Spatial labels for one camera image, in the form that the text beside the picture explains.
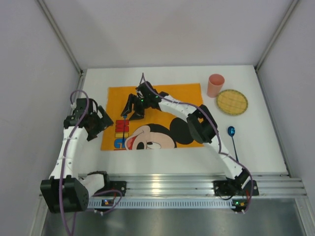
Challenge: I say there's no orange cartoon print cloth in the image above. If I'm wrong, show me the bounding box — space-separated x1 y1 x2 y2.
101 87 201 151

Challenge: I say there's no pink plastic cup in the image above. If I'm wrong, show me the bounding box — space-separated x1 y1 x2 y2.
207 74 225 98

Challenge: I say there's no blue metal fork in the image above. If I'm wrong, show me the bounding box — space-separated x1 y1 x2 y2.
122 115 127 148

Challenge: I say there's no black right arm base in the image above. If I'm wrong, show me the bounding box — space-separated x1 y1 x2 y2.
213 180 259 200

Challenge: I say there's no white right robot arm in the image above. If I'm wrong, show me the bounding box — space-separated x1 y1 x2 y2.
121 82 253 190

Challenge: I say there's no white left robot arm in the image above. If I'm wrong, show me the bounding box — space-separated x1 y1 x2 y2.
40 98 113 213

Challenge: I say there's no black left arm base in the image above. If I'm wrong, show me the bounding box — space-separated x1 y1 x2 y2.
93 180 127 197

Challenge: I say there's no yellow woven round plate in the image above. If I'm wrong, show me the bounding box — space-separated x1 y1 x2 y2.
216 89 249 116

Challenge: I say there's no blue metal spoon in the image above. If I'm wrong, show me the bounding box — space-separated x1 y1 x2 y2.
227 126 239 162

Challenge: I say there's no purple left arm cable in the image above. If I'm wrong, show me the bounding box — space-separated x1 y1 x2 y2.
59 90 123 236

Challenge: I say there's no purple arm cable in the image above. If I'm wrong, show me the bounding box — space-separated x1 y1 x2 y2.
59 90 123 236
139 72 255 214

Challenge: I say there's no aluminium mounting rail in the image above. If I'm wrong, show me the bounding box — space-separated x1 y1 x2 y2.
86 175 307 213

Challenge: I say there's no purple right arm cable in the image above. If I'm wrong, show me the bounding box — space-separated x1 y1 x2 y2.
139 72 255 214

